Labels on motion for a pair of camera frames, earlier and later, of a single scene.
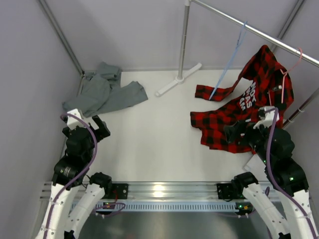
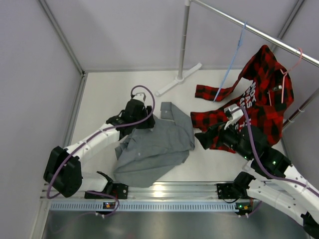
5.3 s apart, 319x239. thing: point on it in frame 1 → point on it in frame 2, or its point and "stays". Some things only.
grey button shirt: x=100 y=91 → x=146 y=156
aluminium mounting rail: x=154 y=191 stays
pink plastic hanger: x=285 y=73 stays
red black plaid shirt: x=263 y=83 stays
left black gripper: x=102 y=132 → x=149 y=124
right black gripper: x=241 y=127 → x=217 y=130
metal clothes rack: x=245 y=28 stays
